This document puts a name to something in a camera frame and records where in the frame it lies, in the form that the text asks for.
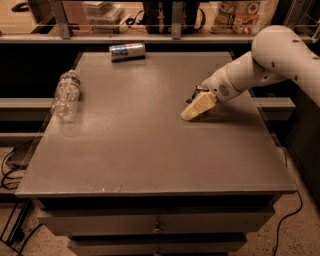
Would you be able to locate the black cable right floor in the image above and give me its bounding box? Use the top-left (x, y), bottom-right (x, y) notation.
top-left (271, 189), bottom-right (304, 256)

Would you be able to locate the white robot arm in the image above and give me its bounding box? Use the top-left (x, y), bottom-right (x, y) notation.
top-left (181, 25), bottom-right (320, 121)

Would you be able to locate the clear plastic water bottle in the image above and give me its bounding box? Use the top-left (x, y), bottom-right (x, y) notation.
top-left (51, 70), bottom-right (80, 123)

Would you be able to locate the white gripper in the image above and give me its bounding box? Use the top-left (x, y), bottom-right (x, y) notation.
top-left (181, 68), bottom-right (241, 121)

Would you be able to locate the grey drawer cabinet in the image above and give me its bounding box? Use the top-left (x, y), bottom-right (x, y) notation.
top-left (17, 52), bottom-right (295, 242)

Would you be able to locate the printed snack bag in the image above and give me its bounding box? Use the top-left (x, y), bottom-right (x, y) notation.
top-left (210, 0), bottom-right (279, 35)

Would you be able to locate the black backpack on shelf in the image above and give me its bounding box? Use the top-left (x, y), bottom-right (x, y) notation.
top-left (139, 0), bottom-right (206, 34)

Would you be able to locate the clear plastic container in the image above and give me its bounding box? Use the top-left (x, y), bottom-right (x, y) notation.
top-left (82, 1), bottom-right (125, 34)

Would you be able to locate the lower grey drawer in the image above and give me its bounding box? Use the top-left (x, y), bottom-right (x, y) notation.
top-left (68, 234), bottom-right (247, 256)

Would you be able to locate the grey drawer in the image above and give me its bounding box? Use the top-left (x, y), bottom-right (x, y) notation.
top-left (68, 234), bottom-right (247, 256)
top-left (38, 207), bottom-right (274, 237)

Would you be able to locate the black rxbar chocolate wrapper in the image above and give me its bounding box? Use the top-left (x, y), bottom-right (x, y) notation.
top-left (186, 85), bottom-right (209, 104)

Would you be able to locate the blue silver drink can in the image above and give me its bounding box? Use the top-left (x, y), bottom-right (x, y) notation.
top-left (109, 43), bottom-right (146, 62)

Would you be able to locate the grey metal shelf rail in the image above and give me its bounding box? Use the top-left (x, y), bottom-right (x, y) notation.
top-left (0, 0), bottom-right (320, 45)

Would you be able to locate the black cables left floor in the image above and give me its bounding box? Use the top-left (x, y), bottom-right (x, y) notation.
top-left (0, 139), bottom-right (44, 256)

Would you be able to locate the upper grey drawer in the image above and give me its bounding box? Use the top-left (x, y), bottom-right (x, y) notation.
top-left (38, 207), bottom-right (274, 237)

